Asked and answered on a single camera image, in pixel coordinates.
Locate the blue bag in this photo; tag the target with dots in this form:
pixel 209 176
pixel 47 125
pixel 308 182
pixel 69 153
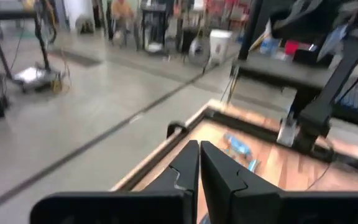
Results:
pixel 269 46

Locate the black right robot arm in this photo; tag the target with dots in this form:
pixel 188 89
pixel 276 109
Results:
pixel 322 105

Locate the black shelf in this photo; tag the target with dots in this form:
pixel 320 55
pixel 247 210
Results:
pixel 154 28

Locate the black aluminium table frame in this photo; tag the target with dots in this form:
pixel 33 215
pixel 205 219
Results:
pixel 244 126

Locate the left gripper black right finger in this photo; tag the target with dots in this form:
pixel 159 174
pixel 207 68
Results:
pixel 244 205

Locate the black table clamp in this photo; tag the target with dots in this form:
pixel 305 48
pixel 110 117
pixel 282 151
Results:
pixel 176 128

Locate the black equipment stand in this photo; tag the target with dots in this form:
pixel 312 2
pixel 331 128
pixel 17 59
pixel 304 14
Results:
pixel 33 76

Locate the person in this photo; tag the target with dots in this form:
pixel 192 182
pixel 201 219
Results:
pixel 121 18

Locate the red box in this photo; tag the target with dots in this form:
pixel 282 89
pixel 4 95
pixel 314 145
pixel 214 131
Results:
pixel 291 47

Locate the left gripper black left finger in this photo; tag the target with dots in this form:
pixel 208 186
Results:
pixel 179 205

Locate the black monitor pole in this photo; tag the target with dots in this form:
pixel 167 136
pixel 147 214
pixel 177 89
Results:
pixel 250 31

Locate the grey floor fan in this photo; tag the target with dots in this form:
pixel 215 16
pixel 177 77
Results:
pixel 198 51

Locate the blue snack packet far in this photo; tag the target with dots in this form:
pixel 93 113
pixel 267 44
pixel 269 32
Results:
pixel 238 145

